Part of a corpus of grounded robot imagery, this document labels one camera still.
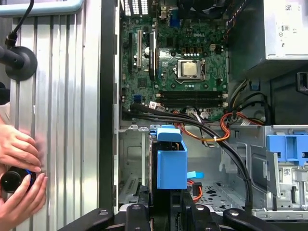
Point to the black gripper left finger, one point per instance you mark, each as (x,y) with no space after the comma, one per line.
(144,216)

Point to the black PC case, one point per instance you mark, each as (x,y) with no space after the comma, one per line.
(107,72)

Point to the person's right hand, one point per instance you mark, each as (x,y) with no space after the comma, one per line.
(26,204)

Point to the white expansion slot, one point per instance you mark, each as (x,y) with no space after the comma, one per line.
(139,48)

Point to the silver optical drive cage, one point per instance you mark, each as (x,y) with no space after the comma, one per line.
(286,192)

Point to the black case fan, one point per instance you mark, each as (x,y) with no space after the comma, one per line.
(204,6)

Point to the silver disk bay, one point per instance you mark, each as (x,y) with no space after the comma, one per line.
(131,154)

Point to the black RAM slot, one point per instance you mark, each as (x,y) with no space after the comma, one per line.
(192,103)
(192,94)

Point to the person's left hand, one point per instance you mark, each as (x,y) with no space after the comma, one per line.
(19,149)

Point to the black round stand foot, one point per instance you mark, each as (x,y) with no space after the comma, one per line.
(24,65)

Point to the silver power supply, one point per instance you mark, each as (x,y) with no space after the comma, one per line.
(286,31)

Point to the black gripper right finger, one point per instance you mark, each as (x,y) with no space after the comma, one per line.
(183,211)

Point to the black expansion slot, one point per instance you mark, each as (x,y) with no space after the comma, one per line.
(130,53)

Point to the black CPU socket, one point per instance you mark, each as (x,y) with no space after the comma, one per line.
(177,63)

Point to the blue drive latch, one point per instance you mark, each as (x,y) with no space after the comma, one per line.
(281,144)

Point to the green motherboard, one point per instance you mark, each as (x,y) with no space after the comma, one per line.
(166,79)

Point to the hard disk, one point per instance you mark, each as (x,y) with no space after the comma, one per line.
(172,166)

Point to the black graphics card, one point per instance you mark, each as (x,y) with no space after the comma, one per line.
(153,60)

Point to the silver CPU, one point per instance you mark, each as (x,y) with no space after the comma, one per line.
(190,69)

